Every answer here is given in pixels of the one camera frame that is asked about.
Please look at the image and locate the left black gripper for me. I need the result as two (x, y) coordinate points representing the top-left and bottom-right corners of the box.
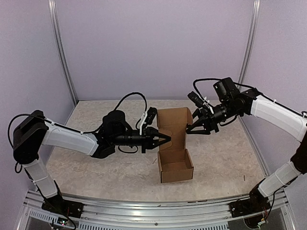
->
(112, 126), (171, 153)

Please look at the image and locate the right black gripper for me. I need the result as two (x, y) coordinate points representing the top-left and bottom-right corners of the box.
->
(184, 99), (241, 135)

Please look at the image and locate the brown cardboard box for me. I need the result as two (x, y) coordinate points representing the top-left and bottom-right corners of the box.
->
(157, 107), (194, 184)

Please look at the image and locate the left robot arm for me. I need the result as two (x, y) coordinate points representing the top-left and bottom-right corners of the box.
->
(8, 107), (171, 213)

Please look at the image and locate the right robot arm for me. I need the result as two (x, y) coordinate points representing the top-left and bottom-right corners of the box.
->
(186, 77), (307, 213)

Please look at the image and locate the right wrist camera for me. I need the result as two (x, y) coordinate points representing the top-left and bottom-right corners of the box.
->
(188, 91), (214, 114)

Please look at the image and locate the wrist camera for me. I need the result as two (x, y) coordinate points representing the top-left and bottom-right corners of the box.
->
(135, 107), (157, 136)
(188, 91), (214, 114)

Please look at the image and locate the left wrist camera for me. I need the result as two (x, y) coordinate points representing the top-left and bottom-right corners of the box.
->
(135, 107), (157, 136)

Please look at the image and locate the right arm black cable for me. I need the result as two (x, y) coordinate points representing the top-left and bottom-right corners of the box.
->
(193, 78), (262, 99)

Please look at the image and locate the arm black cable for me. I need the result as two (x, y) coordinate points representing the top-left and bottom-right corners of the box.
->
(193, 78), (262, 99)
(7, 92), (147, 151)

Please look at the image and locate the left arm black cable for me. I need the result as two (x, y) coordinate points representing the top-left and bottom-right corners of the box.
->
(7, 92), (147, 151)

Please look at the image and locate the right aluminium frame post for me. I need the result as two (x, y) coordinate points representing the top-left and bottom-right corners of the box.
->
(238, 0), (261, 84)

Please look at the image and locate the aluminium frame post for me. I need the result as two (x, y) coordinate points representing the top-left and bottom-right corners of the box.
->
(48, 0), (79, 106)
(238, 0), (261, 84)

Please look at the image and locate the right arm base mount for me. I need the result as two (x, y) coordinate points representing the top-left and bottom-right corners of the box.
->
(229, 198), (271, 218)

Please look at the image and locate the front aluminium rail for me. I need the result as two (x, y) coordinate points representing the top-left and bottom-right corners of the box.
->
(14, 190), (298, 230)

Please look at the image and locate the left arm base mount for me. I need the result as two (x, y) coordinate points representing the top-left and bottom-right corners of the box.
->
(42, 200), (84, 219)

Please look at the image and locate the left aluminium frame post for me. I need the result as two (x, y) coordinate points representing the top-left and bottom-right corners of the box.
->
(48, 0), (79, 106)

